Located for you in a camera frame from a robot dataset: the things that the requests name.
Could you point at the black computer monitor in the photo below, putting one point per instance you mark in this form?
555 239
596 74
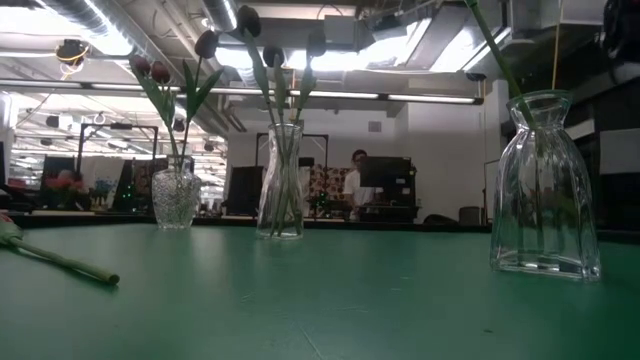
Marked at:
392 175

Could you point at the dark red artificial tulip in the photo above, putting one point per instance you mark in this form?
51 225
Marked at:
206 44
160 72
140 65

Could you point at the black bag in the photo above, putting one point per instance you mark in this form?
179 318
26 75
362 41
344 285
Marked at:
440 219

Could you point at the person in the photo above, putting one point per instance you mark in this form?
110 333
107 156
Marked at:
354 185

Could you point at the dark monitor screen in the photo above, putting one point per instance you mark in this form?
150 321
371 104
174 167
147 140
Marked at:
57 167

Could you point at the long horizontal light bar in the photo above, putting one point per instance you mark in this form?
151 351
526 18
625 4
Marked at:
400 96

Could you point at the silver round ceiling duct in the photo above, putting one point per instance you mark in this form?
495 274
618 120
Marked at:
220 12

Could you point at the grey bin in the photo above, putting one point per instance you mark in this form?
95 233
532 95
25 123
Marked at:
471 215

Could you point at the tall glass carafe vase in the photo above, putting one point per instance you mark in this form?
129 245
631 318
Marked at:
281 200

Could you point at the round textured glass vase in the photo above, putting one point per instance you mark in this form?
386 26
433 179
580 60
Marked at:
176 200

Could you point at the grey ceiling unit box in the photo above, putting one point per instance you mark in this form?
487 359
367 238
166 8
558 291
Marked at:
340 32

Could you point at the grey wall vent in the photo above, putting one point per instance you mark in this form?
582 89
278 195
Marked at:
374 126

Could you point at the foreground green tulip stem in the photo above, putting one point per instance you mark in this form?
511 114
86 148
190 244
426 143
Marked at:
495 50

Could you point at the red patterned panel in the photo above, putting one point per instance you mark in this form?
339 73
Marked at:
330 182

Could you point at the rectangular metal ceiling duct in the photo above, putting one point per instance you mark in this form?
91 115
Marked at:
560 12

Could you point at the large ribbed glass vase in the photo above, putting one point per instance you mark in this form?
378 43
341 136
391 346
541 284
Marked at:
545 175

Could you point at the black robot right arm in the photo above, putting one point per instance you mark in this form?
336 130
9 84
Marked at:
622 30

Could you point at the dark cabinet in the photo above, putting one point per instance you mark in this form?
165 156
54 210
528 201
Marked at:
245 190

